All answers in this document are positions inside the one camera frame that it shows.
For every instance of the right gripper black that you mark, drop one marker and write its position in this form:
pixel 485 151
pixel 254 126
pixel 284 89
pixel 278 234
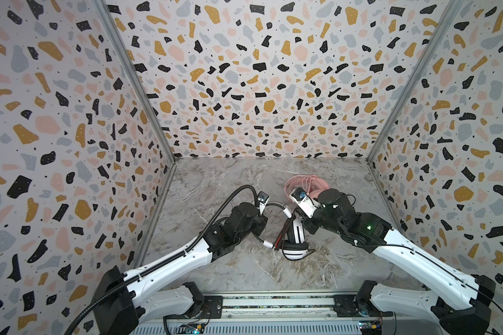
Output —
pixel 309 222

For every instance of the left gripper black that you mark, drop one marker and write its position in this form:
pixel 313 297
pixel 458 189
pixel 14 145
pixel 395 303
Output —
pixel 261 224

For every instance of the pink headphones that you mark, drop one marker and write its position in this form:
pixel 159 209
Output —
pixel 311 183

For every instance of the white black headphones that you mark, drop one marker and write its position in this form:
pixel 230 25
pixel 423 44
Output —
pixel 291 241

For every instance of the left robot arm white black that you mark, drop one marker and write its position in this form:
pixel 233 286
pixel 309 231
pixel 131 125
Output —
pixel 163 276

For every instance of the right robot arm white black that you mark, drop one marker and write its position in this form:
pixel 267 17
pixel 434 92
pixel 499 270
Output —
pixel 459 303

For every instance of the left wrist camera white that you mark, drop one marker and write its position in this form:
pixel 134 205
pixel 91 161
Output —
pixel 262 201

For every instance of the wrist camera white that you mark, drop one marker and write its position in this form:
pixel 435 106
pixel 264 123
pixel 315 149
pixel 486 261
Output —
pixel 262 201
pixel 310 208

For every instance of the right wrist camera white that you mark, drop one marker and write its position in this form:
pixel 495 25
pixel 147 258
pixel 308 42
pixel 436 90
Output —
pixel 310 208

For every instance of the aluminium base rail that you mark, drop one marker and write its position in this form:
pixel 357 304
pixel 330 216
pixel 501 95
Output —
pixel 319 312

